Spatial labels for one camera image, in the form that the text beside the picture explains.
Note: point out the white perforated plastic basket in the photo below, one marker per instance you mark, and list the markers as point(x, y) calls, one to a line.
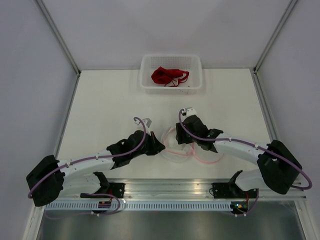
point(186, 62)

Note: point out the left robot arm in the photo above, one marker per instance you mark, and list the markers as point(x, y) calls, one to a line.
point(55, 178)

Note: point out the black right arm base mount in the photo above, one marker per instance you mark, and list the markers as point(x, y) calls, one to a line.
point(225, 192)

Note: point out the aluminium frame post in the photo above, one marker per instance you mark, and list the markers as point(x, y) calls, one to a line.
point(57, 35)
point(280, 25)

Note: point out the red bra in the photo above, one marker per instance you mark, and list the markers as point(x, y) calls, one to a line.
point(169, 77)

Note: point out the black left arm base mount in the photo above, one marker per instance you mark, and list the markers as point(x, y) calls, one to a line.
point(115, 190)

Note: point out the white slotted cable duct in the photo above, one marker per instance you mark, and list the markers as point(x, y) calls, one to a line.
point(129, 205)

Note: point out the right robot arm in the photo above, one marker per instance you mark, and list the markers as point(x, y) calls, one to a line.
point(277, 167)

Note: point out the right aluminium frame post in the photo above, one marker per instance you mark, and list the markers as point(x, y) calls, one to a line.
point(280, 25)

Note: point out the left aluminium frame post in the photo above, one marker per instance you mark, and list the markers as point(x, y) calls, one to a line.
point(57, 35)

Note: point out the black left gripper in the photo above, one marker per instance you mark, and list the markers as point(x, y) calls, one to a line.
point(156, 146)

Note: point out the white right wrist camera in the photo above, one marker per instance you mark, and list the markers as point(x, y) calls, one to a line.
point(188, 111)

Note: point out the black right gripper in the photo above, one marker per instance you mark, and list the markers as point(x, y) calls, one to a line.
point(179, 135)

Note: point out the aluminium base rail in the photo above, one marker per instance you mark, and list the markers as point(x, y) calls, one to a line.
point(179, 189)

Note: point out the white mesh laundry bag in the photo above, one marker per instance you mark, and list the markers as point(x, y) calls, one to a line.
point(187, 151)

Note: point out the white padded bra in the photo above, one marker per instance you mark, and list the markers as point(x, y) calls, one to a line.
point(170, 141)

